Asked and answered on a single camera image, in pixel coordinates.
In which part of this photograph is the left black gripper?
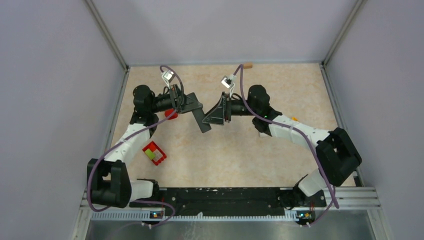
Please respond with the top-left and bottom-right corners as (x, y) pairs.
(149, 83), (203, 114)

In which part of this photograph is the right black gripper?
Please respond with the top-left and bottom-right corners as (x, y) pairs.
(202, 92), (258, 126)

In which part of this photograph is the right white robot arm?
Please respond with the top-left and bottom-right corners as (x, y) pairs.
(202, 84), (362, 206)

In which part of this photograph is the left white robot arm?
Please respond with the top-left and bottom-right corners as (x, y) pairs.
(86, 84), (212, 208)

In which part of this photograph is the red yellow toy block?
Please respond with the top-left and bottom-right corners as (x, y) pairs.
(164, 109), (179, 120)

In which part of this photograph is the small wooden block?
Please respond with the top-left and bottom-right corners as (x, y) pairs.
(243, 62), (253, 69)

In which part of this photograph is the red toy basket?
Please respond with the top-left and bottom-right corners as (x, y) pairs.
(142, 141), (167, 166)

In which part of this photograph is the green block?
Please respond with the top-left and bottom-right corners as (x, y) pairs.
(144, 149), (156, 161)

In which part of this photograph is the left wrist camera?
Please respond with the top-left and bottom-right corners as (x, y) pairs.
(161, 69), (175, 88)

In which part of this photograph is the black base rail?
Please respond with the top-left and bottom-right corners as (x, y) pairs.
(129, 187), (327, 217)

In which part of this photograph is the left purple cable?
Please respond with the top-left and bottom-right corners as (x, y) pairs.
(87, 64), (185, 229)

